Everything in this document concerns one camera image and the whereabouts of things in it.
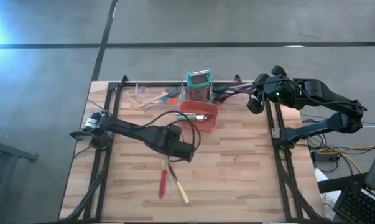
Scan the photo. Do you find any black aluminium rig frame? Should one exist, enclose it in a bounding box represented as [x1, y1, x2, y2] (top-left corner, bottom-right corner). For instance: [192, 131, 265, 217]
[58, 74, 326, 223]

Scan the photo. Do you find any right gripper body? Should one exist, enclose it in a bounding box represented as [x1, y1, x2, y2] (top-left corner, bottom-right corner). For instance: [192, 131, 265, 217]
[246, 65, 297, 114]

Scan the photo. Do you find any clear plastic container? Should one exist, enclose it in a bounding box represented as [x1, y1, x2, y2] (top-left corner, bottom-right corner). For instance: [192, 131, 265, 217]
[211, 79, 257, 105]
[133, 80, 185, 110]

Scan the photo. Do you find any orange mini spatula clear handle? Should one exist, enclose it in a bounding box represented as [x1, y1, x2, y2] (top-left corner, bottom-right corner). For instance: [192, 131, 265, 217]
[143, 97, 179, 109]

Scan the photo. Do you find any black solid spoon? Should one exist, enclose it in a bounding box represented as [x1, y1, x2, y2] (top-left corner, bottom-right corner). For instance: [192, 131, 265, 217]
[212, 92, 229, 105]

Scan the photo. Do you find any grey spatula wooden handle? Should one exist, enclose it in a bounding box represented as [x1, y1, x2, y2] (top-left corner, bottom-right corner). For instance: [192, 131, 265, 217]
[134, 86, 181, 110]

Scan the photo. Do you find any red silicone spoon metal neck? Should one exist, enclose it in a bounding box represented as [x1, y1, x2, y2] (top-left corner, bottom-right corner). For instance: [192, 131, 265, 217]
[158, 155, 170, 200]

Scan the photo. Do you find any yellow cable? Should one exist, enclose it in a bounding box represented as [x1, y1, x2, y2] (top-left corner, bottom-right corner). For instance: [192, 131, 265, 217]
[316, 145, 375, 174]

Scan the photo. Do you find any black power box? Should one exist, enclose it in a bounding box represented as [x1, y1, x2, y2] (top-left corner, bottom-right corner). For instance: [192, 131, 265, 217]
[310, 150, 341, 163]

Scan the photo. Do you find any orange plastic bin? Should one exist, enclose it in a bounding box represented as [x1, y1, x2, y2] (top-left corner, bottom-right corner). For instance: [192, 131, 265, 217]
[178, 100, 220, 132]

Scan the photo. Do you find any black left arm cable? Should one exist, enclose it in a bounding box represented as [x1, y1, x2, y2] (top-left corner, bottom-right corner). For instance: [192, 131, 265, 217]
[142, 110, 202, 163]

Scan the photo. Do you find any black keyboard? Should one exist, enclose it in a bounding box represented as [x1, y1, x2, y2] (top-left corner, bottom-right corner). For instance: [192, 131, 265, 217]
[332, 181, 375, 224]

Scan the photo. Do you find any white paper sheet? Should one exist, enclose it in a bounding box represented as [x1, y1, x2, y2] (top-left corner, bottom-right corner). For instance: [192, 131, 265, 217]
[313, 167, 342, 220]

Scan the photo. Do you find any grey spoon blue-grey handle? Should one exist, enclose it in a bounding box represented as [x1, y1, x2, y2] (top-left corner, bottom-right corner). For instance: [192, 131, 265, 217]
[211, 82, 261, 95]

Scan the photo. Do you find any black metal stand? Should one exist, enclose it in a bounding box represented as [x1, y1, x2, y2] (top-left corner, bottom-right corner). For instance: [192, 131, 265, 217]
[0, 136, 39, 224]

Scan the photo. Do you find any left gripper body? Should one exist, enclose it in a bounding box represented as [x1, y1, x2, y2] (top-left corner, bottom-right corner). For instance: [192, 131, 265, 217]
[167, 140, 196, 163]

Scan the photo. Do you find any green-handled table knife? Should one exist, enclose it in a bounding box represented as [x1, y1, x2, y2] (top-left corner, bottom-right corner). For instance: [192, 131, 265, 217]
[176, 114, 215, 123]

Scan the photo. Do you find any white teal patterned table knife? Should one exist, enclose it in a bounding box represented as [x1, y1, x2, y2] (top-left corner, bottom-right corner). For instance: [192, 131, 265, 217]
[174, 112, 206, 118]

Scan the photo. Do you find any metal box grater teal handle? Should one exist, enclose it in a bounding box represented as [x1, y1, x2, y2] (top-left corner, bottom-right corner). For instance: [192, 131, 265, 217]
[186, 68, 213, 104]

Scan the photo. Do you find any yellow-handled table knife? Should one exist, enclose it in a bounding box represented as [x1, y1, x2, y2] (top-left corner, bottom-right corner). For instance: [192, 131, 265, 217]
[167, 162, 191, 205]

